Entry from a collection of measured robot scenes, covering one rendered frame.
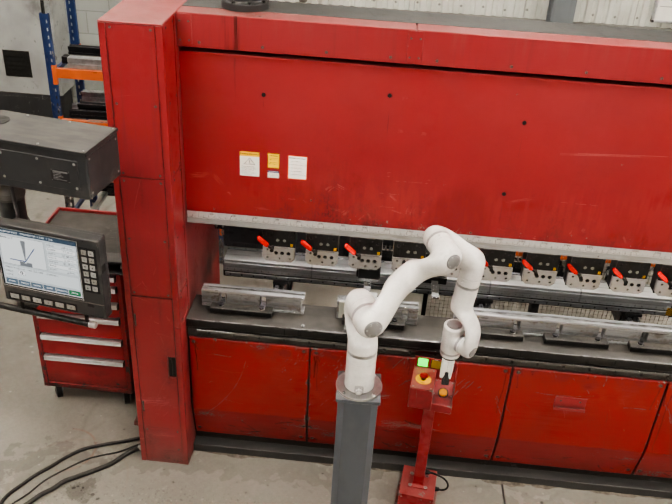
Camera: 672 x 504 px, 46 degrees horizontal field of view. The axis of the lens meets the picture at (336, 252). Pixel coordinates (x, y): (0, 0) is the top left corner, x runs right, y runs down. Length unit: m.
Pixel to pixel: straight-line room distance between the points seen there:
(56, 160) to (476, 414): 2.32
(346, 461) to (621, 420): 1.45
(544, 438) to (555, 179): 1.39
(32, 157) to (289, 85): 1.05
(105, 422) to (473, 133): 2.58
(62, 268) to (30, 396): 1.79
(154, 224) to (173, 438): 1.25
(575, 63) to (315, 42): 1.02
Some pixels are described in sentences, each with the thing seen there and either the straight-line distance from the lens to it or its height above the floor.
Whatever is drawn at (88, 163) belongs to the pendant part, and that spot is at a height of 1.90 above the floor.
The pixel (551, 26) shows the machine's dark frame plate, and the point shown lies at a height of 2.30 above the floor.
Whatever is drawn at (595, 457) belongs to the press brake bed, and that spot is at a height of 0.23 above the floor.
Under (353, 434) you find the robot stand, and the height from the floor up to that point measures 0.81.
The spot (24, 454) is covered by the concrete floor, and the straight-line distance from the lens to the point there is 4.59.
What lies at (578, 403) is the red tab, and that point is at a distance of 4.09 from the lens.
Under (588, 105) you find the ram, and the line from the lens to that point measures 3.41.
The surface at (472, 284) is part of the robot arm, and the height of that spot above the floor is 1.48.
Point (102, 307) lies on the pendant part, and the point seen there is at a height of 1.30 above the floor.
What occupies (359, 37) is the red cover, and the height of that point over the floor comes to 2.25.
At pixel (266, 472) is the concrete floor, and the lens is 4.31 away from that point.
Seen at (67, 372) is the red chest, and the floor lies 0.23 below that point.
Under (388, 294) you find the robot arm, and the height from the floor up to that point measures 1.48.
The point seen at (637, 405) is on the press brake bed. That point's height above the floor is 0.61.
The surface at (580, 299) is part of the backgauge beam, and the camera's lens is 4.19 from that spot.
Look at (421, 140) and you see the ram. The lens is 3.39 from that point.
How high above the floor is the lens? 3.14
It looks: 31 degrees down
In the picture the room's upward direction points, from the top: 4 degrees clockwise
